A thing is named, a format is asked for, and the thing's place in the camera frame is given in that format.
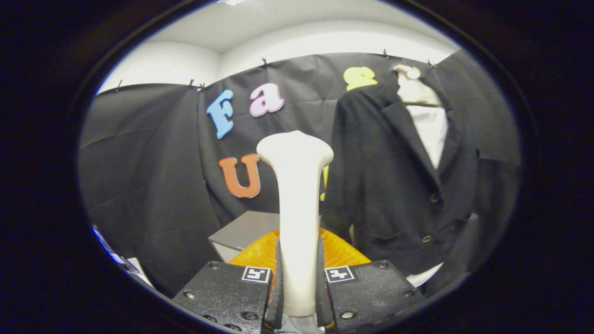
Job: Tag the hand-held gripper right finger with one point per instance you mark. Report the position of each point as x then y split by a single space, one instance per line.
322 301

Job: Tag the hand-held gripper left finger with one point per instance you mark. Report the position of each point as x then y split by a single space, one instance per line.
279 301

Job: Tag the white garment steamer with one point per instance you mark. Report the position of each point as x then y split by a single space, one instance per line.
297 208

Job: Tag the black suit jacket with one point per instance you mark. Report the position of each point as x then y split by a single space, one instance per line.
394 185

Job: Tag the white clothes hanger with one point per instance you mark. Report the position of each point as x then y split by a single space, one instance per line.
415 90

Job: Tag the grey cardboard box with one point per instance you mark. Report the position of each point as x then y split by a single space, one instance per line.
250 232

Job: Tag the blue white object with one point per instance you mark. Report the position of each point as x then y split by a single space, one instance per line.
111 248

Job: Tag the black backdrop cloth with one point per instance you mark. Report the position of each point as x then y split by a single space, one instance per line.
148 153

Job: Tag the white mannequin torso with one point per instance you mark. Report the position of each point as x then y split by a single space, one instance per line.
431 134

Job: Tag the row of black clips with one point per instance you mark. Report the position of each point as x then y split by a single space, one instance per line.
264 62

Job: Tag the ceiling light panel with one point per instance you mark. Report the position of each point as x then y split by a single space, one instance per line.
232 2

